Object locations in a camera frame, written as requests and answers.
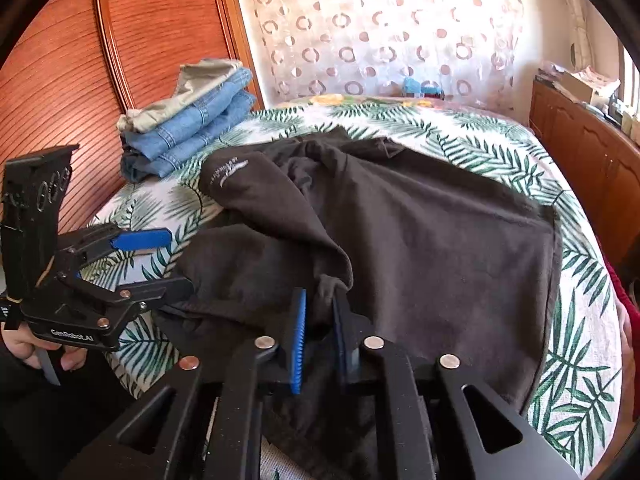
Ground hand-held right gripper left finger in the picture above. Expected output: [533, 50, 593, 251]
[65, 287, 308, 480]

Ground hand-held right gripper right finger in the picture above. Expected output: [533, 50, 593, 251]
[331, 287, 583, 480]

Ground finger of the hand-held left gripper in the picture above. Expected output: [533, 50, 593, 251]
[56, 272, 197, 328]
[56, 224, 172, 281]

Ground black pants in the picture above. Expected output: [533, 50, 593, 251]
[152, 127, 563, 480]

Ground person's left forearm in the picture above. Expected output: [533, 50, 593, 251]
[0, 355, 133, 480]

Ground folded beige pants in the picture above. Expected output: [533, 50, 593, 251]
[117, 58, 243, 135]

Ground person's left hand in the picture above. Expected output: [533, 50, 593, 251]
[0, 327, 90, 378]

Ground folded blue jeans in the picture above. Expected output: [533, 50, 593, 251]
[121, 92, 258, 182]
[122, 67, 255, 153]

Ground wooden wardrobe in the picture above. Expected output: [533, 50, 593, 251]
[0, 0, 266, 271]

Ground floral bed sheet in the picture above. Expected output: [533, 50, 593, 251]
[277, 92, 453, 109]

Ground leaf-print bed cover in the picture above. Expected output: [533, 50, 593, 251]
[82, 92, 626, 480]

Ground small blue object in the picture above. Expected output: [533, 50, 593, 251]
[402, 79, 443, 100]

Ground red cloth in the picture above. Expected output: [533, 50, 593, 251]
[602, 255, 640, 321]

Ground sheer curtain with circles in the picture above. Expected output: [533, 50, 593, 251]
[232, 0, 526, 111]

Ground wooden cabinet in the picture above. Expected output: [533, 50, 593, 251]
[529, 77, 640, 271]

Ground pile of boxes and papers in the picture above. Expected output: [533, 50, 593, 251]
[535, 62, 622, 108]

